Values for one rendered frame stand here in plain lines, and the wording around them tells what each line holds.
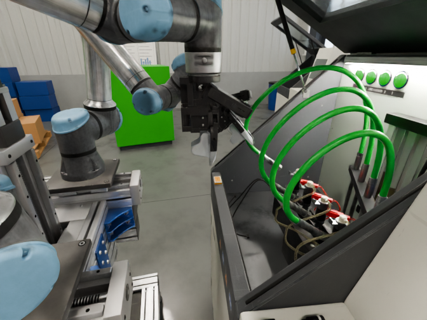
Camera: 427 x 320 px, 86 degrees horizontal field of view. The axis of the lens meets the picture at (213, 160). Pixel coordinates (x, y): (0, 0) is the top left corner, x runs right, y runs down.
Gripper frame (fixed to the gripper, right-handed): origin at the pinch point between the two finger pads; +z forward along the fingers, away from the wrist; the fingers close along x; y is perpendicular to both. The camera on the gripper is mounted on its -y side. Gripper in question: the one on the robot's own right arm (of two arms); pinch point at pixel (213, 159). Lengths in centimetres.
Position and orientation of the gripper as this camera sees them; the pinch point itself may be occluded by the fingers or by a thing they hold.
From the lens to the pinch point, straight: 57.1
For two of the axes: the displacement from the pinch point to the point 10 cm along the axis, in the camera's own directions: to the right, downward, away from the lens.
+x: 0.9, 4.1, -9.1
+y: -10.0, 0.4, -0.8
